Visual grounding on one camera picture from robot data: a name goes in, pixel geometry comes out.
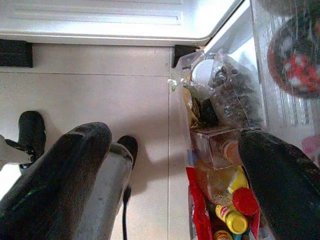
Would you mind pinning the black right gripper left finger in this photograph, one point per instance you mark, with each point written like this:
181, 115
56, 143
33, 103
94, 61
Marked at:
50, 190

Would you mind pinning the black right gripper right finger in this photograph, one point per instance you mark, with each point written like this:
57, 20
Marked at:
287, 190

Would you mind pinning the black fridge foot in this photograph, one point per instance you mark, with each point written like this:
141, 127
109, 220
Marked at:
15, 53
181, 53

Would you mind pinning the white fridge body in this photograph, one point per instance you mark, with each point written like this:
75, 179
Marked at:
100, 20

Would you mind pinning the red capped bottle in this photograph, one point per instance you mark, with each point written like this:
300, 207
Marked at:
245, 201

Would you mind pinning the pink packet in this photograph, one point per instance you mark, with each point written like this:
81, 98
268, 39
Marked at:
311, 147

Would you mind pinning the silver robot right leg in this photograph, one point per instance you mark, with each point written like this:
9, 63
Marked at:
107, 190

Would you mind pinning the yellow capped sauce bottle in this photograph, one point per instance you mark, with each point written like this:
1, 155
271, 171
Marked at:
222, 235
233, 220

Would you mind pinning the orange lidded jar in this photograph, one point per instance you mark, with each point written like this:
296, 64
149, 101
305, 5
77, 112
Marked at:
232, 151

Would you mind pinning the red snack packet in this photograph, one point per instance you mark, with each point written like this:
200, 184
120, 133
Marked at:
198, 207

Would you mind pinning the clear square plastic container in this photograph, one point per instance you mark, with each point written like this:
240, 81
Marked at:
207, 147

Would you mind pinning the black robot right foot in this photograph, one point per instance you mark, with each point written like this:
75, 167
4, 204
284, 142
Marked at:
130, 146

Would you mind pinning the clear bag dark contents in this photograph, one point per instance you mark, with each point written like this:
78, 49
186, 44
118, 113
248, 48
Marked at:
235, 100

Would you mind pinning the red black patterned bowl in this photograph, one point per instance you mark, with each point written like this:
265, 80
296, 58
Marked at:
297, 67

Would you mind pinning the yellow crumpled bag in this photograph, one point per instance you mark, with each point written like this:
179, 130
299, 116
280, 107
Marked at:
191, 105

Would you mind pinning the white lidded jar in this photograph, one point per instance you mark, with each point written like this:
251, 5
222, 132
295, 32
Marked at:
201, 72

